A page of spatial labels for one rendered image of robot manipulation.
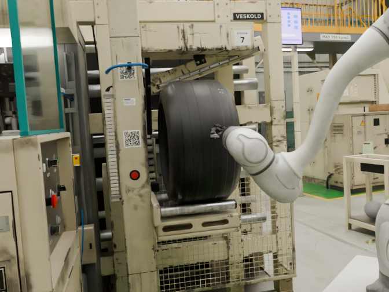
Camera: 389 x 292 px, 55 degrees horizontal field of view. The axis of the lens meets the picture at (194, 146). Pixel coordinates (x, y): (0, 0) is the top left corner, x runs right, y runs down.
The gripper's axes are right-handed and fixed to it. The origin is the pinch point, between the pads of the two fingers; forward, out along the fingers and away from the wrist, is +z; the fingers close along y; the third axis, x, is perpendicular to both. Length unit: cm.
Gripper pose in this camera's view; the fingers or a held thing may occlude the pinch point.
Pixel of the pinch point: (217, 128)
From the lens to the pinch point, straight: 145.2
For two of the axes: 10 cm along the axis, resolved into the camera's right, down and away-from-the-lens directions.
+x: 0.3, 9.8, 2.1
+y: -9.8, 0.7, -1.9
